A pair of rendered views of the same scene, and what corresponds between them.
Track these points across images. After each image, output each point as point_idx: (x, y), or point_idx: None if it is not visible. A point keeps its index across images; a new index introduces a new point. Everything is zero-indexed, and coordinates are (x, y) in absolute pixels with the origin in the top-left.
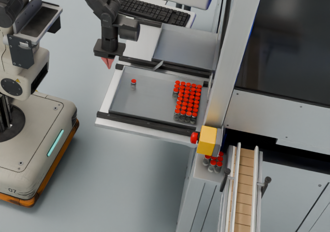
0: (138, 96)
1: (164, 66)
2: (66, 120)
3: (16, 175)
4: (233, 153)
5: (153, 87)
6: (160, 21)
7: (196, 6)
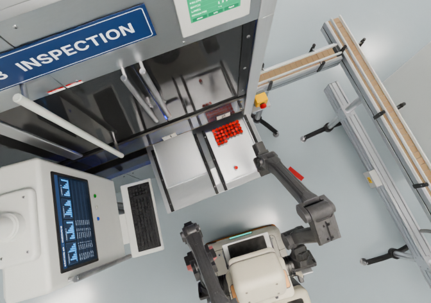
0: (240, 162)
1: (206, 162)
2: (221, 242)
3: (276, 236)
4: None
5: (226, 158)
6: (150, 201)
7: (114, 189)
